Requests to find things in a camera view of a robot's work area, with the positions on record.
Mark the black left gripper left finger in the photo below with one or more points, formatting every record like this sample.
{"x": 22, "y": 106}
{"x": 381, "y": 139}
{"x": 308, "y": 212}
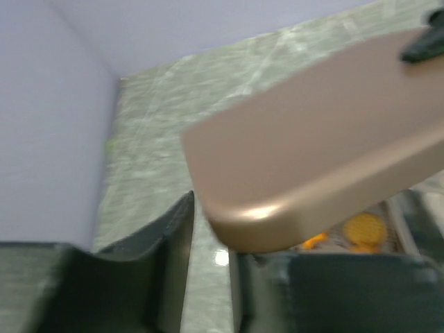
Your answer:
{"x": 136, "y": 284}

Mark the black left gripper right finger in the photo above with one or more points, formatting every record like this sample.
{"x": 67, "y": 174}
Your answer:
{"x": 295, "y": 292}

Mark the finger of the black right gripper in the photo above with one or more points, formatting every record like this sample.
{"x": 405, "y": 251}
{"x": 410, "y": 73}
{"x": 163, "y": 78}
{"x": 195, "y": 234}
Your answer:
{"x": 429, "y": 44}

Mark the orange fish cookie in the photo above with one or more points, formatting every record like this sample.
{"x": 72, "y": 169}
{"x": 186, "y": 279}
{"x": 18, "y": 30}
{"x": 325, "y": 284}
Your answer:
{"x": 314, "y": 241}

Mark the round sandwich cookie green top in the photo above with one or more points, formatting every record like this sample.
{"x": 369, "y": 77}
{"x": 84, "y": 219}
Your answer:
{"x": 365, "y": 229}

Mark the rose gold tin lid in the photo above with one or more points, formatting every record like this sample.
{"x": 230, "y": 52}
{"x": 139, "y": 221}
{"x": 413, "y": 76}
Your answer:
{"x": 333, "y": 139}

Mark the stainless steel tray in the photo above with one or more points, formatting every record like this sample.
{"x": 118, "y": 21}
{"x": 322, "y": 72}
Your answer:
{"x": 417, "y": 216}

